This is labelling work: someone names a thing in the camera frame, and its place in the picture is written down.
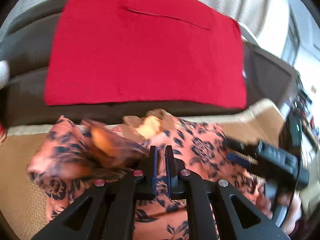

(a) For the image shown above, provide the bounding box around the orange floral blouse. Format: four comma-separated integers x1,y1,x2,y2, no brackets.
27,109,272,239

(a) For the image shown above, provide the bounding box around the person's right hand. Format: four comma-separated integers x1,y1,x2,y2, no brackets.
255,187,302,235

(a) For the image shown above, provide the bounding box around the woven bamboo seat mat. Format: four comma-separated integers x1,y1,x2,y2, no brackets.
1,99,285,239

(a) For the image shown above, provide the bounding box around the red knitted blanket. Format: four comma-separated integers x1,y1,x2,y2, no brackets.
44,0,247,109

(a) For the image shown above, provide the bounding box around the dark brown leather sofa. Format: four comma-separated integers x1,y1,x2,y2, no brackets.
1,0,298,128

